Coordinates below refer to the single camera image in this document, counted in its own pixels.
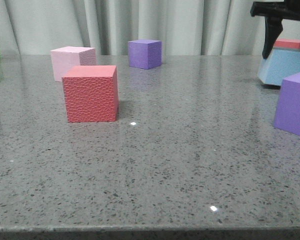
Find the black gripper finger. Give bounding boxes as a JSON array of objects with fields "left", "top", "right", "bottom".
[{"left": 262, "top": 16, "right": 283, "bottom": 59}]

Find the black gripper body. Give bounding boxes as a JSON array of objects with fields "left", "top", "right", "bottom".
[{"left": 250, "top": 0, "right": 300, "bottom": 21}]

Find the light blue foam cube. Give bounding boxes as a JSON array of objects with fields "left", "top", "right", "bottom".
[{"left": 258, "top": 47, "right": 300, "bottom": 86}]

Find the far red foam cube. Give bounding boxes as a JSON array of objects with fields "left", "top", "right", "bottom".
[{"left": 273, "top": 38, "right": 300, "bottom": 49}]

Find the red foam cube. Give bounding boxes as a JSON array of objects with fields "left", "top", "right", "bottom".
[
  {"left": 62, "top": 65, "right": 119, "bottom": 123},
  {"left": 273, "top": 38, "right": 300, "bottom": 49}
]

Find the near purple foam cube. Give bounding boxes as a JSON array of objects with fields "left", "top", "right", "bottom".
[{"left": 273, "top": 72, "right": 300, "bottom": 136}]

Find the purple foam cube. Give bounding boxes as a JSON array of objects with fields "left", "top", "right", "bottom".
[
  {"left": 128, "top": 39, "right": 162, "bottom": 70},
  {"left": 273, "top": 72, "right": 300, "bottom": 136}
]

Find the far purple foam cube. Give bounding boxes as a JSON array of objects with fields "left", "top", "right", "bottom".
[{"left": 128, "top": 39, "right": 162, "bottom": 70}]

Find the near red foam cube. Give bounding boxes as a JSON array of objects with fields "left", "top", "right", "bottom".
[{"left": 62, "top": 65, "right": 119, "bottom": 123}]

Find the pink foam cube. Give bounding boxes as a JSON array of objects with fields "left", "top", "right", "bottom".
[{"left": 50, "top": 46, "right": 97, "bottom": 82}]

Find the grey curtain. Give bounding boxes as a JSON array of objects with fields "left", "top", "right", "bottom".
[{"left": 0, "top": 0, "right": 300, "bottom": 56}]

